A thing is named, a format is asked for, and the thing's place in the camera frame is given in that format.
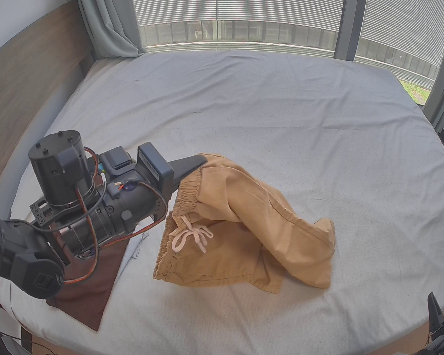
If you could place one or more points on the grey-green curtain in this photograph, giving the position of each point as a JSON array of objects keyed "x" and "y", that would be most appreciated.
[{"x": 107, "y": 24}]

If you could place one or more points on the brown garment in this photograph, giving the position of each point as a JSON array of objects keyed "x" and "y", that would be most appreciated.
[{"x": 96, "y": 290}]

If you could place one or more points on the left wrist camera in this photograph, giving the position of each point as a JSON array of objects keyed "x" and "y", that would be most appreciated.
[{"x": 116, "y": 159}]

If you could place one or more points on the pale blue garment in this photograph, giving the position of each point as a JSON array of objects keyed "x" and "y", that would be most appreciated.
[{"x": 135, "y": 248}]

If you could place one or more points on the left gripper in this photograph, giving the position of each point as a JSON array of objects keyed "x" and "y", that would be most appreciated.
[{"x": 133, "y": 205}]

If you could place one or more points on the window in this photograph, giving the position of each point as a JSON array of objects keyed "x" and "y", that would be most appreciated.
[{"x": 349, "y": 20}]

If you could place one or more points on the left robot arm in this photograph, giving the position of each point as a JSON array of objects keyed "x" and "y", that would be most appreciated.
[{"x": 53, "y": 161}]

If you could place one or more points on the bed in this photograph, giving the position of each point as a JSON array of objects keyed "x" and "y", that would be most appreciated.
[{"x": 244, "y": 105}]

